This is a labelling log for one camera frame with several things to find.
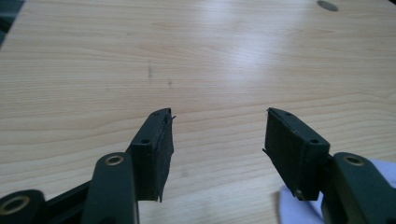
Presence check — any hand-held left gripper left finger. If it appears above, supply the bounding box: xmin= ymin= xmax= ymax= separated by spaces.
xmin=125 ymin=107 xmax=177 ymax=203

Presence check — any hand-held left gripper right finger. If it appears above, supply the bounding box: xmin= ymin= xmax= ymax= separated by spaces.
xmin=262 ymin=106 xmax=332 ymax=202

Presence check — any pale lavender cloth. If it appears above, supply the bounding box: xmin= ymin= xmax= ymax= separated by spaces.
xmin=277 ymin=159 xmax=396 ymax=224

